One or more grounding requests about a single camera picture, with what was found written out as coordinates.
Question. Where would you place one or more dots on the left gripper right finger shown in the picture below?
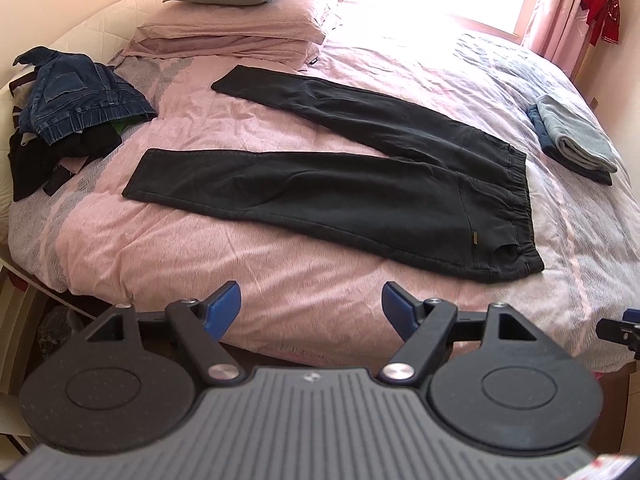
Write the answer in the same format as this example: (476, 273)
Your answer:
(424, 326)

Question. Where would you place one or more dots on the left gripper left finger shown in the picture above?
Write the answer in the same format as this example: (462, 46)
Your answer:
(199, 326)

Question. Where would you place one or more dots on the black trousers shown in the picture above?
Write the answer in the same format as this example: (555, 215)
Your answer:
(433, 193)

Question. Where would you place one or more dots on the pink and grey quilt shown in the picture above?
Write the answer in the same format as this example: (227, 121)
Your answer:
(309, 300)

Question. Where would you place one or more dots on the folded grey garment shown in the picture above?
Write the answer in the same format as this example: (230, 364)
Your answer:
(576, 137)

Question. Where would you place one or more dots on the folded navy garment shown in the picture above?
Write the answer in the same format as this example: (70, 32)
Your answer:
(548, 148)

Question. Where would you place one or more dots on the black clothes pile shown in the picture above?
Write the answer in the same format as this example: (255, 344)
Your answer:
(35, 164)

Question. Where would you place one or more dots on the blue denim jeans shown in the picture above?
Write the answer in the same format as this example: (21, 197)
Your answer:
(72, 93)

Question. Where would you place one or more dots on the pink curtain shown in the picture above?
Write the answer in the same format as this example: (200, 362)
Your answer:
(556, 30)

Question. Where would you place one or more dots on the pink pillow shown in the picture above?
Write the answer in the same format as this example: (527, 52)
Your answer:
(289, 32)

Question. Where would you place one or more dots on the red hanging ornament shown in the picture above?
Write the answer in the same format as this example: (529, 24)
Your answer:
(603, 18)

